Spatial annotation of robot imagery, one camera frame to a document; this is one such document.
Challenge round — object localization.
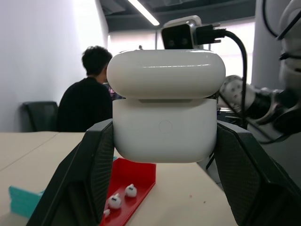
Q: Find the red plastic tray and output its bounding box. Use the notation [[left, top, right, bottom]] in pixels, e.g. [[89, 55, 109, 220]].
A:
[[99, 157, 157, 226]]

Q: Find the silver robot torso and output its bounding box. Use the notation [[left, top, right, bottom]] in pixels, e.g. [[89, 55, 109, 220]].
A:
[[255, 0, 301, 91]]

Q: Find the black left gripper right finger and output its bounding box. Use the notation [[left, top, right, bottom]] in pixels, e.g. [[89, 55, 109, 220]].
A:
[[214, 121, 301, 226]]

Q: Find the white earbud charging case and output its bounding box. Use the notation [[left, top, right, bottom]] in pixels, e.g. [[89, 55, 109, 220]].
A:
[[106, 48, 227, 163]]

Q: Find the black camera cable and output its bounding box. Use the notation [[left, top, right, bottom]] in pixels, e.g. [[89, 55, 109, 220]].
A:
[[194, 23, 249, 130]]

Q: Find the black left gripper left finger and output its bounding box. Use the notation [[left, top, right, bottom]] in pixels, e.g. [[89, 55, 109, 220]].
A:
[[25, 118, 116, 226]]

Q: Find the teal plastic bin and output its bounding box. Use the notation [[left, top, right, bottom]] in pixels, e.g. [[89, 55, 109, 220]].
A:
[[8, 185, 46, 218]]

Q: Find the black office chair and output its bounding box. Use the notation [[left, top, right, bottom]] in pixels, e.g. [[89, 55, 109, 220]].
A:
[[22, 101, 59, 132]]

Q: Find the person in black sweater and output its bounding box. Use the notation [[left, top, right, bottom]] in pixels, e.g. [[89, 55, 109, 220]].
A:
[[57, 46, 114, 132]]

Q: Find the long ceiling light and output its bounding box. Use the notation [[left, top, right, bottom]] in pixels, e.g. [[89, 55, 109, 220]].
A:
[[128, 0, 160, 26]]

